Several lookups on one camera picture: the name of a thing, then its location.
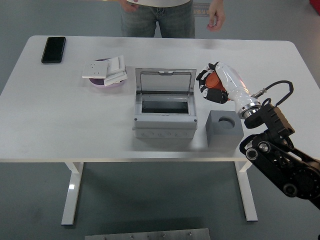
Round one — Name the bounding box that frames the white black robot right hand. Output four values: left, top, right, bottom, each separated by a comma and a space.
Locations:
195, 61, 261, 113

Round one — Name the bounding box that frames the person's left hand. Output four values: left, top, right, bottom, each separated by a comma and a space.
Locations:
206, 0, 226, 32

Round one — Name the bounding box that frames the person's right hand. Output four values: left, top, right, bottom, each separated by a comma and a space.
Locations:
119, 0, 138, 13

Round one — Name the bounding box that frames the orange cylindrical battery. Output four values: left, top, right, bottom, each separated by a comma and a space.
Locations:
205, 72, 226, 91

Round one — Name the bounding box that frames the transparent hinged box lid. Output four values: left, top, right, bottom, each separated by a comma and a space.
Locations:
135, 67, 197, 94

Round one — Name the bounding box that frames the grey box cover frame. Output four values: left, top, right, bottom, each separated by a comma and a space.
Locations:
132, 90, 198, 130

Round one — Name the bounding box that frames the grey plastic junction box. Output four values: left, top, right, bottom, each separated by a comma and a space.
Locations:
132, 89, 198, 140

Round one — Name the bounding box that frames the brown floor sign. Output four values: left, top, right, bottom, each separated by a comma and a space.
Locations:
192, 2, 211, 18

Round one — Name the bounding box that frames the person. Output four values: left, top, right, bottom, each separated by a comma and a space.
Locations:
119, 0, 226, 39

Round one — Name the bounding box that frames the grey block with round hole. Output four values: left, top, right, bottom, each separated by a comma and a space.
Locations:
206, 109, 245, 147

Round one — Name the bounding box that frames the purple shallow bowl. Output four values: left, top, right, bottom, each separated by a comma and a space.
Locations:
88, 57, 128, 88

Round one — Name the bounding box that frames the black smartphone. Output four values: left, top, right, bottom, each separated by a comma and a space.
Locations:
40, 36, 67, 65

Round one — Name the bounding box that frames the white table leg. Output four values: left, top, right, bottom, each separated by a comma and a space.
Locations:
234, 161, 259, 222
61, 161, 85, 226

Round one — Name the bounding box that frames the grey metal plate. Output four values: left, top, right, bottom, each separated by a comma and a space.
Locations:
84, 227, 211, 240

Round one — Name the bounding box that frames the white wall switch panel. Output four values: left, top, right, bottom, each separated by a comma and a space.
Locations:
107, 55, 127, 76
103, 69, 129, 87

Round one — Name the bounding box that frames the white wall socket panel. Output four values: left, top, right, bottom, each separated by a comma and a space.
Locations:
82, 61, 111, 80

